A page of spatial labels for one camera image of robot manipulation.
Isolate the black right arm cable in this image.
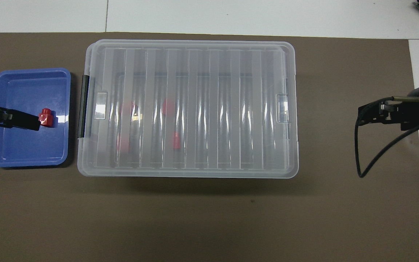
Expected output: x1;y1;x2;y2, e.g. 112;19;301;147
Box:
355;96;419;178

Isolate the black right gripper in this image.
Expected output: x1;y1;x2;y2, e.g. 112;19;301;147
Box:
359;95;419;131

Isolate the blue plastic tray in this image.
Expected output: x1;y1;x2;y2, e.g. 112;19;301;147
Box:
0;68;72;168

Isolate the clear plastic storage box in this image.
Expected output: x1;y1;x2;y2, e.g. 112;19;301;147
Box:
78;41;299;178

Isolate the clear ribbed plastic lid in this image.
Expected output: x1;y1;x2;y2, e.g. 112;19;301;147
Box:
77;39;300;179

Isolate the brown table mat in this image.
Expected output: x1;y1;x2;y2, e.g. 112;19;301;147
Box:
0;32;419;262

